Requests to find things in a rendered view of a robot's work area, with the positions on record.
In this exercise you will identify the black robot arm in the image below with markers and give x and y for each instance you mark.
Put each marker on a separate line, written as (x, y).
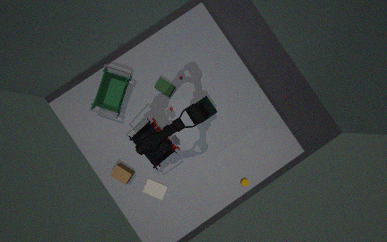
(157, 140)

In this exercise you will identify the green rectangular block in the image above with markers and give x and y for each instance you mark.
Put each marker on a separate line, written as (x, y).
(165, 86)

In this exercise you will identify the red plastic tray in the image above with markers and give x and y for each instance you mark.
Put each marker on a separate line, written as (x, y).
(158, 130)

